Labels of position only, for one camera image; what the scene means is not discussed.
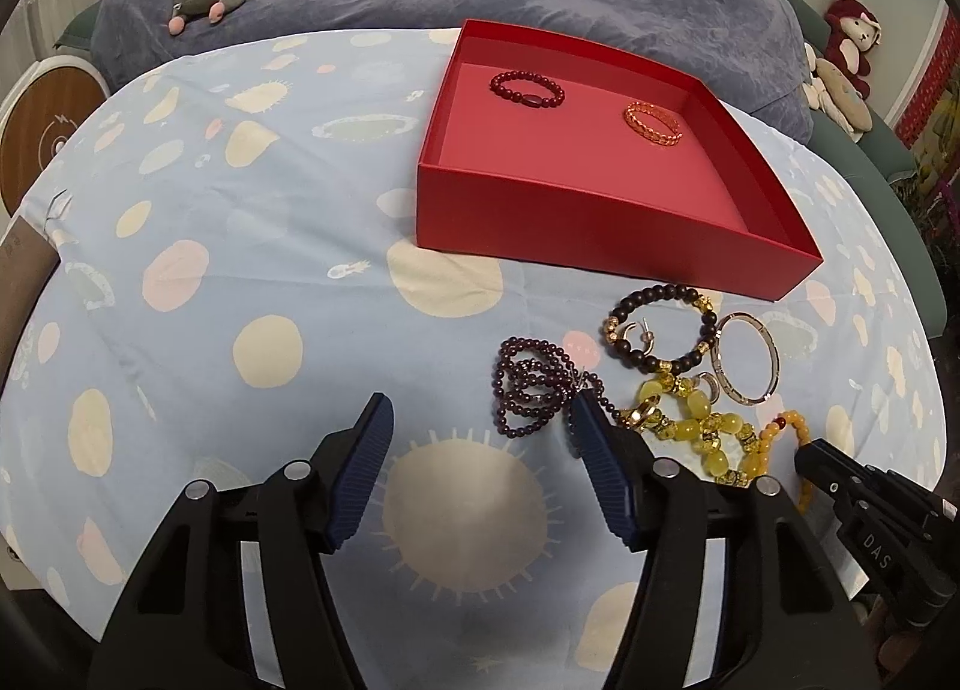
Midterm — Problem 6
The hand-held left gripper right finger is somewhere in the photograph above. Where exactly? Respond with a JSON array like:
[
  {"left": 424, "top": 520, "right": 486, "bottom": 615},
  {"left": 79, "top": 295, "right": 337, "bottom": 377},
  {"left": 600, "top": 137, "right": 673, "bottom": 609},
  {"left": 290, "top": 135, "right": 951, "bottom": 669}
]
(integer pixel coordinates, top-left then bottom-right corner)
[{"left": 568, "top": 394, "right": 878, "bottom": 690}]

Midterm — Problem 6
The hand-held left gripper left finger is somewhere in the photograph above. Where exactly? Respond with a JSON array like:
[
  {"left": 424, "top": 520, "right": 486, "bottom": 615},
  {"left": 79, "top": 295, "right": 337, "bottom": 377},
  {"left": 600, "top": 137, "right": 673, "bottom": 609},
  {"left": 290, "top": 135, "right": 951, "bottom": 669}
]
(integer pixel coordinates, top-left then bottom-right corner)
[{"left": 88, "top": 392, "right": 395, "bottom": 690}]

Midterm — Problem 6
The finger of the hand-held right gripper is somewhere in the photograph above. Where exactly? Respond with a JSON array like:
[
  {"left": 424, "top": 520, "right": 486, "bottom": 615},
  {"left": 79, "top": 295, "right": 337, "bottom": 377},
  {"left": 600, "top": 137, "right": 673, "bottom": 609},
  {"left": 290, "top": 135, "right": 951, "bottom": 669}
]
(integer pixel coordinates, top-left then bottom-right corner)
[{"left": 795, "top": 439, "right": 875, "bottom": 511}]

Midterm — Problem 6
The orange bead bracelet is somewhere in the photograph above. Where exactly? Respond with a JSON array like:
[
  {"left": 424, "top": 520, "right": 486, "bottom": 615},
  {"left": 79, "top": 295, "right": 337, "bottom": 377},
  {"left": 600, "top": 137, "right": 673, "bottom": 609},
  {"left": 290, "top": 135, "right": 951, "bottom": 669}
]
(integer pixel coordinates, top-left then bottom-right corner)
[{"left": 739, "top": 411, "right": 820, "bottom": 515}]

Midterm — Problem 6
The yellow amber bead bracelet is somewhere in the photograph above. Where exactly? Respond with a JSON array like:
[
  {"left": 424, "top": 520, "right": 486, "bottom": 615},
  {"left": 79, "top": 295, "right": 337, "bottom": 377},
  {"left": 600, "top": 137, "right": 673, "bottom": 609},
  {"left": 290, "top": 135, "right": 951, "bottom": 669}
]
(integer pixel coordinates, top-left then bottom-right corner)
[{"left": 637, "top": 371, "right": 766, "bottom": 488}]

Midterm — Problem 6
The long garnet bead strand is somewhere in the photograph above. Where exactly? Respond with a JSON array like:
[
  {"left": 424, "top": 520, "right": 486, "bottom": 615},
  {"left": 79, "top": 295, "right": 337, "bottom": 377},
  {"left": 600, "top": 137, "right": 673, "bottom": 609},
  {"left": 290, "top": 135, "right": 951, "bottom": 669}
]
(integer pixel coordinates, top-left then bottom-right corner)
[{"left": 493, "top": 336, "right": 620, "bottom": 440}]

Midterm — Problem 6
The thin gold bangle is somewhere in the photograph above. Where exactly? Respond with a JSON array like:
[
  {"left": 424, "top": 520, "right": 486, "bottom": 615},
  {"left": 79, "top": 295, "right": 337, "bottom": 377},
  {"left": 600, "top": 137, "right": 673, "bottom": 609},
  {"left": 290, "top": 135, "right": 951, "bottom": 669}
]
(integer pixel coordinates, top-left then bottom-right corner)
[{"left": 711, "top": 313, "right": 782, "bottom": 406}]

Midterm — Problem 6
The dark brown bead bracelet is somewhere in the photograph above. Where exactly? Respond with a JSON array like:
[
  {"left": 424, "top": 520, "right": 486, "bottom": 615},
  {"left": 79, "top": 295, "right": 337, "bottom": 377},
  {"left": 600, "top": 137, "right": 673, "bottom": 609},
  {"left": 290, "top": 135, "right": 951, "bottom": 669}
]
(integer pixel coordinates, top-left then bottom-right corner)
[{"left": 600, "top": 283, "right": 721, "bottom": 376}]

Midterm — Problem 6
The red cardboard box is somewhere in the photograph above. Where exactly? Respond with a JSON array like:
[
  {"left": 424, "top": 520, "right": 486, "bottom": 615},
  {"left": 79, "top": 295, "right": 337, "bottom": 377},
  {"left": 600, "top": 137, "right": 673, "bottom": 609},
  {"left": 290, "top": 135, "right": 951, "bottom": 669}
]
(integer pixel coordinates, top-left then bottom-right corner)
[{"left": 416, "top": 19, "right": 824, "bottom": 302}]

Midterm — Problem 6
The light blue spotted cloth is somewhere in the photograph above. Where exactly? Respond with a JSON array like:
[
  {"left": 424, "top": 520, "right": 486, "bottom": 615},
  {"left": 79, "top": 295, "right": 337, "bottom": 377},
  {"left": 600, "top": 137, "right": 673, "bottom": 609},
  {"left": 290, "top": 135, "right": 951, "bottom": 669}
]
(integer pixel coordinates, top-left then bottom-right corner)
[{"left": 0, "top": 26, "right": 946, "bottom": 690}]

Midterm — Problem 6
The flowering plant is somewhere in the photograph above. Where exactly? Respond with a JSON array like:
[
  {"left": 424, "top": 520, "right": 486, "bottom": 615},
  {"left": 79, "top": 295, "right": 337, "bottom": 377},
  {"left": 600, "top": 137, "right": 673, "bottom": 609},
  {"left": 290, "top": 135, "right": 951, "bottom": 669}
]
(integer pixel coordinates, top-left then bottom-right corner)
[{"left": 892, "top": 135, "right": 960, "bottom": 263}]

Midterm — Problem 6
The beige plush toy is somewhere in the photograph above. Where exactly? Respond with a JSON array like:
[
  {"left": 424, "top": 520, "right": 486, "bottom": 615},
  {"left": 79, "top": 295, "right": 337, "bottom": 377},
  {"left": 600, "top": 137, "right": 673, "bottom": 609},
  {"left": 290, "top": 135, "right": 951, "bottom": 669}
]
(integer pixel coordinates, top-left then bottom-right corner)
[{"left": 802, "top": 43, "right": 875, "bottom": 142}]

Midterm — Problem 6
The brown cardboard tag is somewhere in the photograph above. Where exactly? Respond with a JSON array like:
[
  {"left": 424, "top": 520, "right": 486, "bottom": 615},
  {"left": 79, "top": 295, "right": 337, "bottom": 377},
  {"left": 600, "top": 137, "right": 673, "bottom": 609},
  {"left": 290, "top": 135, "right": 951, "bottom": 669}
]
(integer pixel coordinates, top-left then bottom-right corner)
[{"left": 0, "top": 214, "right": 61, "bottom": 391}]

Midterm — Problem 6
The red patterned banner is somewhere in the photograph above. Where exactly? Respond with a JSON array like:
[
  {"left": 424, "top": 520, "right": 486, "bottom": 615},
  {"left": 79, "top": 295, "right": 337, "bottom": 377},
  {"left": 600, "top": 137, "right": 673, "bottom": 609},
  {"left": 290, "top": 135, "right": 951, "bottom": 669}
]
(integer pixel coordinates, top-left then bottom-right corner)
[{"left": 896, "top": 15, "right": 960, "bottom": 151}]

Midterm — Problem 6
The red plush bear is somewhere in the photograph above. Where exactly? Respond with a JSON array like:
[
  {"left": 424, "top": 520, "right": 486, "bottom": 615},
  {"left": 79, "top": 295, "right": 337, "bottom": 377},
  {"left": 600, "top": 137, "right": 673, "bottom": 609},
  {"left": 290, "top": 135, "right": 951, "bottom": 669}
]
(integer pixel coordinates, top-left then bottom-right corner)
[{"left": 823, "top": 0, "right": 880, "bottom": 98}]

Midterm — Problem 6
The white appliance with wooden disc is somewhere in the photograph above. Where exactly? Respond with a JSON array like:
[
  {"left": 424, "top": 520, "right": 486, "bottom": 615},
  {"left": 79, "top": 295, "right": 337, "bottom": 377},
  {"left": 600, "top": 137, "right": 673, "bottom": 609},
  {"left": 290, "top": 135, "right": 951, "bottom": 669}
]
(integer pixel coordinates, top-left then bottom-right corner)
[{"left": 0, "top": 52, "right": 110, "bottom": 218}]

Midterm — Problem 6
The orange gold link bracelet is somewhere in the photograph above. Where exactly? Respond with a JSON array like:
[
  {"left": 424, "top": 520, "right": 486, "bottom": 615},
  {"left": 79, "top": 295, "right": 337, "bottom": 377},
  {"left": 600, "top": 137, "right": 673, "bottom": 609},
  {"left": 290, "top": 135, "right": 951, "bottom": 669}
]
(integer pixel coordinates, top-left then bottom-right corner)
[{"left": 625, "top": 101, "right": 683, "bottom": 147}]

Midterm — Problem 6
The dark red bead bracelet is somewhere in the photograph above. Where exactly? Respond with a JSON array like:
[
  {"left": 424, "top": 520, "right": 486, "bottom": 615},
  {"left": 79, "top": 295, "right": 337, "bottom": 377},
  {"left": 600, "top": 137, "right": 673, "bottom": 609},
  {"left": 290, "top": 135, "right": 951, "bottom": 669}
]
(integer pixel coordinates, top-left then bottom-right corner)
[{"left": 490, "top": 70, "right": 563, "bottom": 112}]

